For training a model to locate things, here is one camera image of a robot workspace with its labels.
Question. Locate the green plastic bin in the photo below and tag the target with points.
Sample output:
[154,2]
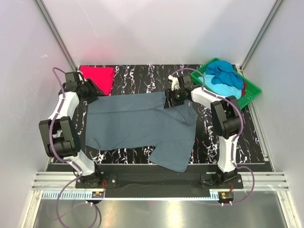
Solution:
[252,90]

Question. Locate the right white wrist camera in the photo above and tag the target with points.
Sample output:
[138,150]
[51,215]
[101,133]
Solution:
[180,82]

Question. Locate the small circuit board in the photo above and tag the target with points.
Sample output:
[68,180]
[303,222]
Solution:
[227,195]
[98,194]

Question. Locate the dark red t shirt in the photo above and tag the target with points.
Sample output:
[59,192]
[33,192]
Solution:
[243,91]

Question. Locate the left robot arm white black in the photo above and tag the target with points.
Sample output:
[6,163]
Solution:
[58,133]

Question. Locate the right small circuit board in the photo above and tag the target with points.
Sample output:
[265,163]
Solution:
[227,195]

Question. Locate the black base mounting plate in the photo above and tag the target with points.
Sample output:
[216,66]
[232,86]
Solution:
[198,175]

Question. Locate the dark blue t shirt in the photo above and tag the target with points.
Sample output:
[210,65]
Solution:
[223,73]

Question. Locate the aluminium frame rail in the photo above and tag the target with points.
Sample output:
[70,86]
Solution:
[52,182]

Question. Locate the light blue t shirt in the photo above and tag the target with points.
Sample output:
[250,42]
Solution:
[221,89]

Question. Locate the left small circuit board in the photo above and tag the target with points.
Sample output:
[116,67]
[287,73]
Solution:
[98,194]

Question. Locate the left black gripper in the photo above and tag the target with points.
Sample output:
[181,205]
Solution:
[95,91]

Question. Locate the grey blue t shirt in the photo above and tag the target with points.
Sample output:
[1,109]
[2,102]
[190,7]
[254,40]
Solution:
[138,120]

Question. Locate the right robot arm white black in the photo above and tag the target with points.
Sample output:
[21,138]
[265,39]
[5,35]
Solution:
[226,118]

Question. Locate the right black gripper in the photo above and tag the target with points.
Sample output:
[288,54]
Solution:
[169,94]

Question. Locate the folded red t shirt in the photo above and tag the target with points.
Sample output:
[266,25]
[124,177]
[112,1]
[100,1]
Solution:
[102,77]

